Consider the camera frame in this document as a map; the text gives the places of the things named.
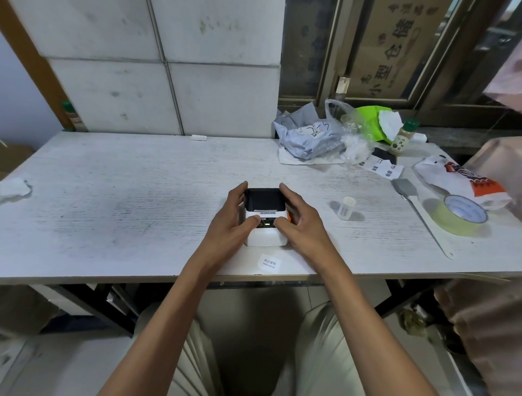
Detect brown cardboard box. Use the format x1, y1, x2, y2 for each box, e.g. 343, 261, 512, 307
346, 0, 454, 100

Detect person's beige trousers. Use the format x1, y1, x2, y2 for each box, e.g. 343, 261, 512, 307
134, 301, 369, 396

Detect person's right hand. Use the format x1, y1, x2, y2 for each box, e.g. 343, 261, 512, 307
273, 183, 340, 267

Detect spice bottle with green cap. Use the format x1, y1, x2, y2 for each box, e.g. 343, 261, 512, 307
388, 118, 421, 157

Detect small black card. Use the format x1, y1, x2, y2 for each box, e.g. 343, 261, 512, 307
372, 147, 395, 165

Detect white printed label strip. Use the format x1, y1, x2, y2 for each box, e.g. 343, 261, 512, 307
358, 157, 405, 180

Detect crumpled white tissue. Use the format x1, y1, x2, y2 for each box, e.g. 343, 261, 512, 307
0, 177, 33, 204

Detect bright green plastic bag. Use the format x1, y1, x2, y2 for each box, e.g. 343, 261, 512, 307
354, 105, 405, 144

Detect person's right forearm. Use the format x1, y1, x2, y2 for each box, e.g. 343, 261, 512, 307
303, 254, 439, 396

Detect green adhesive tape roll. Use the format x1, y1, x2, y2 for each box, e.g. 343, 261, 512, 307
432, 194, 489, 237

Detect person's left forearm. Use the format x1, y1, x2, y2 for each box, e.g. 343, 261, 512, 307
97, 250, 242, 396

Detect green cap bottle red label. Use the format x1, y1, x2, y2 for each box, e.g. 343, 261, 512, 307
61, 100, 89, 132

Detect small white label roll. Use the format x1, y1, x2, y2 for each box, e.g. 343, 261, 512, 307
337, 196, 356, 220

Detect metal window frame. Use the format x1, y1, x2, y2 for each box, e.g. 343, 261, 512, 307
278, 0, 522, 128

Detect white printed label sticker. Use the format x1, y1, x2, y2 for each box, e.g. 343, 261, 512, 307
258, 253, 282, 272

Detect white snack bag red print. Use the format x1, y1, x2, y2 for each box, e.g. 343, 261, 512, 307
414, 154, 513, 211

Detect brown wooden beam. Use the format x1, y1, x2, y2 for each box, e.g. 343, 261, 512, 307
0, 0, 77, 132

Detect black table frame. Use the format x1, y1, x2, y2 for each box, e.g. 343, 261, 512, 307
52, 279, 442, 338

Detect white label printer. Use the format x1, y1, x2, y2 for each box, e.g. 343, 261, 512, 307
243, 188, 293, 247

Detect clear plastic bag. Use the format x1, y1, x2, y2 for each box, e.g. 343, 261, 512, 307
325, 98, 375, 166

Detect grey brush with white handle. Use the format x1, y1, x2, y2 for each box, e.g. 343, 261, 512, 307
391, 178, 456, 260

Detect grey mailer bag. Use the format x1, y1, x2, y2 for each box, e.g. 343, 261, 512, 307
273, 102, 348, 160

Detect person's left hand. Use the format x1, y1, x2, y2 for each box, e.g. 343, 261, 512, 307
203, 181, 262, 262

